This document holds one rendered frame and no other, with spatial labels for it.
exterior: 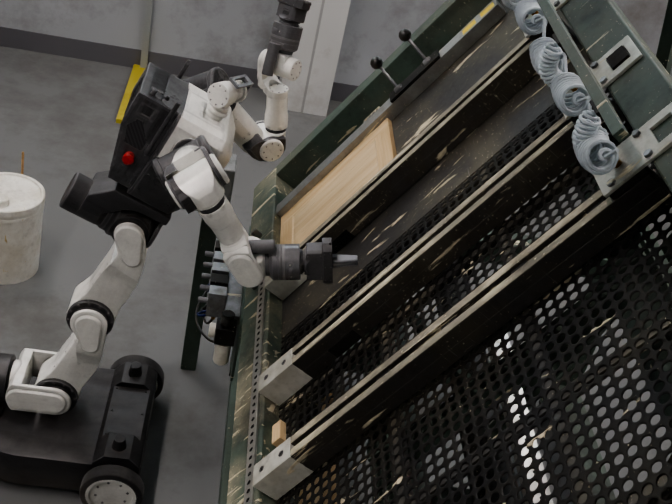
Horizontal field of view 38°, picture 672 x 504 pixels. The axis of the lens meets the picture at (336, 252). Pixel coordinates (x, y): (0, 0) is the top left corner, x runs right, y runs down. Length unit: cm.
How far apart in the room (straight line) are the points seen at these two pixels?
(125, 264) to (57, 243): 158
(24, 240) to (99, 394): 89
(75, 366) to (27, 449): 30
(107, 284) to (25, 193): 120
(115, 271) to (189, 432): 89
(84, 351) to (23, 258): 110
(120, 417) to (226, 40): 315
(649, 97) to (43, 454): 218
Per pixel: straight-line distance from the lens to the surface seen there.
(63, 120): 541
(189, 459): 350
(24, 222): 401
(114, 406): 338
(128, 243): 282
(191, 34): 596
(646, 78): 195
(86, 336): 304
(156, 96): 259
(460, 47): 289
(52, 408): 326
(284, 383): 239
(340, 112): 321
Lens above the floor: 255
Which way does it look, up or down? 33 degrees down
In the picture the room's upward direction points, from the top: 13 degrees clockwise
